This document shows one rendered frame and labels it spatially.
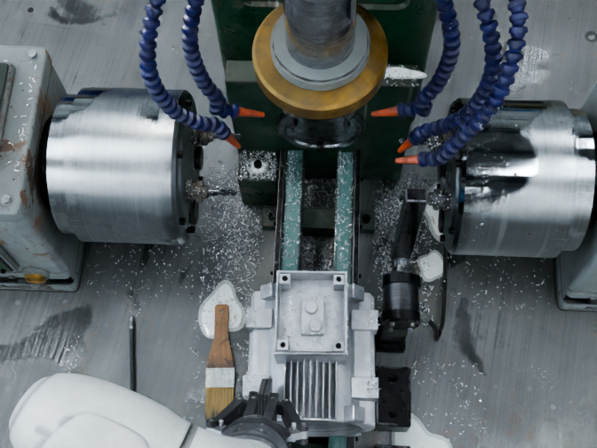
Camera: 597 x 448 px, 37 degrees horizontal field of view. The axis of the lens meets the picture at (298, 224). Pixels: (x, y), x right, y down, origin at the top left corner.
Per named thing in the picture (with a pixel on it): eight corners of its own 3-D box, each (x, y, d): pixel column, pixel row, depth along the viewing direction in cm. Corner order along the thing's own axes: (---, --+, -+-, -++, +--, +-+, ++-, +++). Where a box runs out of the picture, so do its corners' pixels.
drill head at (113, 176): (25, 130, 161) (-24, 53, 138) (226, 135, 159) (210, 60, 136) (2, 259, 151) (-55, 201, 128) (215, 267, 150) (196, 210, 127)
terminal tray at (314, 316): (276, 285, 132) (274, 269, 125) (347, 286, 132) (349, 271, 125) (274, 364, 128) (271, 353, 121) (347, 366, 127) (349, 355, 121)
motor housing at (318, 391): (255, 314, 146) (246, 277, 129) (370, 316, 146) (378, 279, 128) (250, 436, 139) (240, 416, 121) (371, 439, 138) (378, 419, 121)
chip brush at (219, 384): (208, 305, 160) (207, 304, 159) (235, 305, 160) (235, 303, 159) (204, 420, 152) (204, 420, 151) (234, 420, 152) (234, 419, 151)
